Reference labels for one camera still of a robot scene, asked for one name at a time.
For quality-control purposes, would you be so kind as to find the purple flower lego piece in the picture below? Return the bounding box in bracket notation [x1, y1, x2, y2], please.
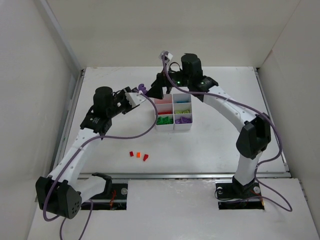
[138, 83, 148, 94]

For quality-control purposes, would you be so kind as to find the red lego brick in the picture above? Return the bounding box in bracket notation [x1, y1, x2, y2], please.
[158, 111, 172, 115]

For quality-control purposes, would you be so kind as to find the green lego plate piece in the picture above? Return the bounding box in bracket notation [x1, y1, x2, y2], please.
[156, 117, 164, 125]

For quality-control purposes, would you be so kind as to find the red slope lego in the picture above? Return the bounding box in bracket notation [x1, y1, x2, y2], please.
[143, 154, 149, 162]

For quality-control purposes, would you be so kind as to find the blue lego brick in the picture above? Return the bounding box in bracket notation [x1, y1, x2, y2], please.
[174, 100, 190, 104]

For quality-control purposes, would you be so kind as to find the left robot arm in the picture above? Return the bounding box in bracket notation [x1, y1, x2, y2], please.
[35, 86, 140, 219]

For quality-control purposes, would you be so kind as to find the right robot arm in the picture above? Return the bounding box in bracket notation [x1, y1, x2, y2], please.
[146, 51, 271, 196]

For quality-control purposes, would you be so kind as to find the right white compartment tray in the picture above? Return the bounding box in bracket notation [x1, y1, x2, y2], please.
[172, 93, 193, 131]

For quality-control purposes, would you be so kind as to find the white compartment tray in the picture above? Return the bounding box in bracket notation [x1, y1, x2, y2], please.
[172, 93, 193, 131]
[154, 94, 174, 132]

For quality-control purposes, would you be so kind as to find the left white compartment tray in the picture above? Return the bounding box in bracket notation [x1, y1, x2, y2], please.
[154, 94, 174, 132]

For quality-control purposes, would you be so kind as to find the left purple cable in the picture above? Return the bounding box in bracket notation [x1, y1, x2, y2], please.
[42, 90, 159, 240]

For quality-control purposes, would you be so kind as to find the purple cable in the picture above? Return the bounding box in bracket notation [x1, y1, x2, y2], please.
[42, 90, 159, 240]
[161, 54, 293, 212]

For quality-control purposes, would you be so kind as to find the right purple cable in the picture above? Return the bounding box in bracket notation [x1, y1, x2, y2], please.
[161, 54, 293, 212]

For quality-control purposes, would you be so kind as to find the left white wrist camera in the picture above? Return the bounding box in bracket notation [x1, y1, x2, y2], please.
[125, 92, 146, 108]

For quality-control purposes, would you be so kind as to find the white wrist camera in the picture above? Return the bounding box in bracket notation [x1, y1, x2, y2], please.
[125, 92, 146, 108]
[159, 50, 173, 64]

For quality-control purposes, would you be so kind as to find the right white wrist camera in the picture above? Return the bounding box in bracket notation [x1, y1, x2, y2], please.
[159, 50, 173, 64]

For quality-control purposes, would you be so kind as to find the left side metal rail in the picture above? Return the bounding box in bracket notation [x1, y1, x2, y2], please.
[48, 69, 86, 172]

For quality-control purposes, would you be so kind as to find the metal rail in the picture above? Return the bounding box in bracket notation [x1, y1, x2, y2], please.
[48, 69, 86, 172]
[106, 172, 292, 180]

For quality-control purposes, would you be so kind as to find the metal rail front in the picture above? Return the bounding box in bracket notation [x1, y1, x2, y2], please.
[106, 172, 292, 180]

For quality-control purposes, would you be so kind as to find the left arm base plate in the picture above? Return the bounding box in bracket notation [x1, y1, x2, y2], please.
[91, 183, 128, 211]

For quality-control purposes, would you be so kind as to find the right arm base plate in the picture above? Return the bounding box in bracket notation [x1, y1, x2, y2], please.
[214, 182, 265, 210]

